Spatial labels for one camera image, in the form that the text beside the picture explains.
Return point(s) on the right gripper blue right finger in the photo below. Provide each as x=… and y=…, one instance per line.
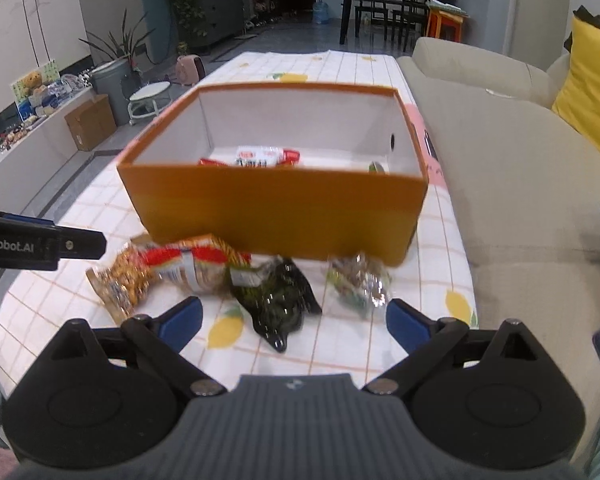
x=428, y=343

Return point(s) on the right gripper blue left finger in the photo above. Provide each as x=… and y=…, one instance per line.
x=158, y=343

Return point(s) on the golden peanut snack bag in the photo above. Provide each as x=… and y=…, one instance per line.
x=124, y=284

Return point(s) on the orange red snack bag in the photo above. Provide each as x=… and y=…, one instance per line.
x=200, y=264

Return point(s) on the clear green candy bag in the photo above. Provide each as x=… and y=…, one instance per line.
x=362, y=283

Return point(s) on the black green snack pouch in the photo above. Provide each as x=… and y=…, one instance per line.
x=277, y=296

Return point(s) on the green sausage stick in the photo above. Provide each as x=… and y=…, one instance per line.
x=376, y=167

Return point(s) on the red chip packet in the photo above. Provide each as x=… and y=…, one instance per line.
x=207, y=162

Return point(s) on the white spicy strips packet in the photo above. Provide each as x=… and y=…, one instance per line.
x=258, y=156

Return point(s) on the red dried meat snack bag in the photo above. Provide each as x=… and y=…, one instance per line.
x=290, y=157

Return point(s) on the white tv console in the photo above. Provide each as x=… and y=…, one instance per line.
x=34, y=160

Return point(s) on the brown cardboard box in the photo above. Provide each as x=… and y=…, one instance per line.
x=91, y=123

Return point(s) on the teddy bear toy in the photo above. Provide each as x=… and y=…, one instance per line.
x=32, y=84

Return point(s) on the beige sofa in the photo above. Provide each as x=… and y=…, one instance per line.
x=525, y=188

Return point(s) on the orange cardboard box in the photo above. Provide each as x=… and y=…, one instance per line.
x=328, y=205

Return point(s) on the grey trash bin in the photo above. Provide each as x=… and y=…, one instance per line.
x=108, y=79

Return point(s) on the white round stool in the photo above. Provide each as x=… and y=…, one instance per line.
x=149, y=101

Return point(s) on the potted green plant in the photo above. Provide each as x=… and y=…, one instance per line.
x=126, y=47

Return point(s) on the pink small heater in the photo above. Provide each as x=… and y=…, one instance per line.
x=189, y=69

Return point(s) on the yellow cushion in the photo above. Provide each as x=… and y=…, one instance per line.
x=578, y=101

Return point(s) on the dark drawer cabinet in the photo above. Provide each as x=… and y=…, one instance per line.
x=221, y=19

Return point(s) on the orange stool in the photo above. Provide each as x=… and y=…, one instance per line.
x=445, y=25

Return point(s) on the dark dining table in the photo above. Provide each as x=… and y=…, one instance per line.
x=397, y=18

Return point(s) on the blue water jug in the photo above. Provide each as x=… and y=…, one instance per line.
x=320, y=13

